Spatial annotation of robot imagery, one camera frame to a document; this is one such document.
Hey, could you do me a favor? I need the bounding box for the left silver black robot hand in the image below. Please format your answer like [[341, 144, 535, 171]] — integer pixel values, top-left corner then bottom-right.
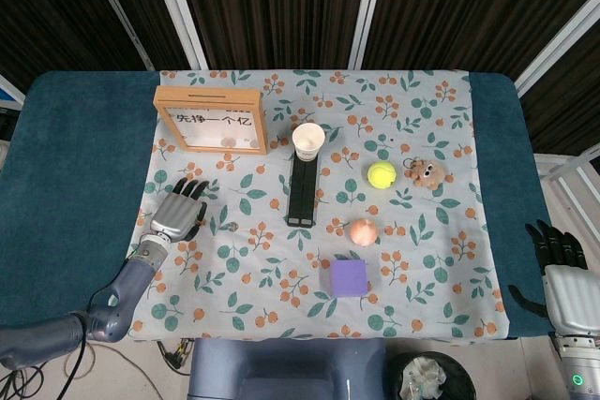
[[142, 178, 210, 244]]

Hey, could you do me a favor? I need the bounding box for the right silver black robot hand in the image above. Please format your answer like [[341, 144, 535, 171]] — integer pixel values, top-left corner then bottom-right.
[[507, 219, 600, 339]]

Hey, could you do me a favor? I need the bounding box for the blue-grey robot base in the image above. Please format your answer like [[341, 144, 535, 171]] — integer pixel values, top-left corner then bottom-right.
[[187, 337, 388, 400]]

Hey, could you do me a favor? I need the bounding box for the floral print tablecloth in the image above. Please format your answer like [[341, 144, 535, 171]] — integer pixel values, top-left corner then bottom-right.
[[106, 68, 511, 340]]

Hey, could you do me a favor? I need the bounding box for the black rectangular stand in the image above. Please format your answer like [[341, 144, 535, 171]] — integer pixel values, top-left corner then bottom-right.
[[285, 149, 320, 229]]

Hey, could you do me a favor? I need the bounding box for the black trash bin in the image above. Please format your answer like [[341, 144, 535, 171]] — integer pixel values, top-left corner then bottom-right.
[[387, 350, 474, 400]]

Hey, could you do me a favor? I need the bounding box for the black plug cluster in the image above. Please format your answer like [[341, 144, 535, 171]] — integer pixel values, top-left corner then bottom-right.
[[157, 337, 194, 373]]

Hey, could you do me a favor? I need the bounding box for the white paper cup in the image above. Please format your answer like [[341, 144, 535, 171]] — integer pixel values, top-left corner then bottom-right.
[[292, 122, 326, 161]]

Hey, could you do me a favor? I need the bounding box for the crumpled white paper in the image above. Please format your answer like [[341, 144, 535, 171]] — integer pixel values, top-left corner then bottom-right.
[[400, 356, 449, 399]]

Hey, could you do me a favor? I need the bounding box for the purple foam cube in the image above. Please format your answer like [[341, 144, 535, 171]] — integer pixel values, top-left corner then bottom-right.
[[319, 259, 370, 299]]

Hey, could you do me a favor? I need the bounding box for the peach toy fruit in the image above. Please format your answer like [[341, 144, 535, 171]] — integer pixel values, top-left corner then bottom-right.
[[349, 217, 380, 246]]

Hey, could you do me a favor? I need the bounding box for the white blue panel edge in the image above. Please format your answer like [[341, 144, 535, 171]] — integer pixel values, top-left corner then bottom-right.
[[0, 72, 27, 113]]

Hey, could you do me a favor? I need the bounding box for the yellow tennis ball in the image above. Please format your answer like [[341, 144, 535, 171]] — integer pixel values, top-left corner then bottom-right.
[[367, 161, 397, 190]]

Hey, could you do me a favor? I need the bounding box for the wooden coin box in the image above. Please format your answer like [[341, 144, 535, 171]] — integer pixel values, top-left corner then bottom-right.
[[153, 85, 269, 156]]

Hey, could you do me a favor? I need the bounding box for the white aluminium frame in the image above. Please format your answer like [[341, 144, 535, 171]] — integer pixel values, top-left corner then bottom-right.
[[533, 149, 600, 221]]

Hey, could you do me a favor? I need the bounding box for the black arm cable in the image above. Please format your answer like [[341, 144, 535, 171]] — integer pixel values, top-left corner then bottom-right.
[[51, 287, 118, 400]]

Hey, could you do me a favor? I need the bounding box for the brown plush keychain toy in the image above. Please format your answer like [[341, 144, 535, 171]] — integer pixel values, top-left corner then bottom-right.
[[403, 156, 455, 191]]

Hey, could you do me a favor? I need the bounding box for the white partition post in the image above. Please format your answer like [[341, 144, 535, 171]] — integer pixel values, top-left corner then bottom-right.
[[144, 0, 210, 71], [80, 0, 157, 72], [513, 0, 600, 96], [348, 0, 391, 71]]

